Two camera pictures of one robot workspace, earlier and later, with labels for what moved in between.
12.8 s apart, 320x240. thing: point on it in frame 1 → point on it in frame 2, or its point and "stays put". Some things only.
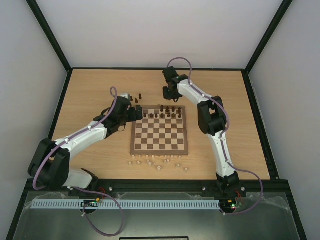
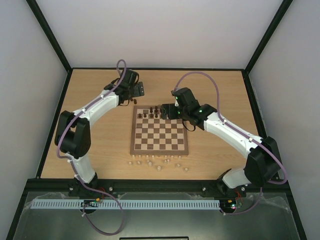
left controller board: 90,203 stays put
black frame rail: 273,186 stays put
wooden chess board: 162,131 stays put
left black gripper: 139,112 → 137,93
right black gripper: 169,93 → 165,111
